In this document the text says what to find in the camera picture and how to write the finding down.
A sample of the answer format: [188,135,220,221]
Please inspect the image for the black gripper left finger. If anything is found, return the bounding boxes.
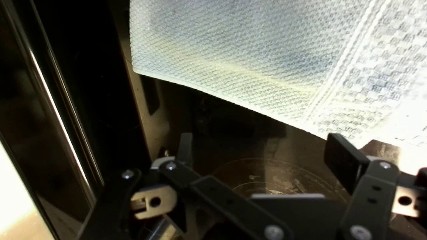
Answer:
[77,131,295,240]

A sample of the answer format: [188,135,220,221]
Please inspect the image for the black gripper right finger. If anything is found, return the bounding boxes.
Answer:
[323,131,427,240]

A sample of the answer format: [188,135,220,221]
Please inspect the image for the light blue towel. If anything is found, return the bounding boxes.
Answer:
[128,0,427,149]

